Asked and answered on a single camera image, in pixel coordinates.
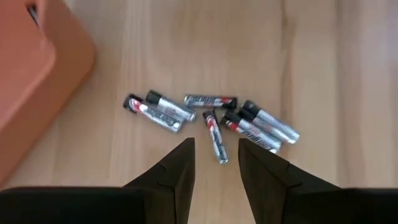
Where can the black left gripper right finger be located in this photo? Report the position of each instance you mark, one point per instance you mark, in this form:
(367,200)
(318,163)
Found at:
(273,193)

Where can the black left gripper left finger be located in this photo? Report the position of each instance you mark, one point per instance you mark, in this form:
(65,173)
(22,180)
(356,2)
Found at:
(171,186)

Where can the orange plastic basket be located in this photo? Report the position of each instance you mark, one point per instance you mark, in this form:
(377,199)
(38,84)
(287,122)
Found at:
(31,93)

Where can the silver AAA battery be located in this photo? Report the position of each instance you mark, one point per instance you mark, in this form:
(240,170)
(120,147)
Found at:
(208,101)
(174,109)
(216,137)
(267,127)
(155,116)
(255,135)
(273,120)

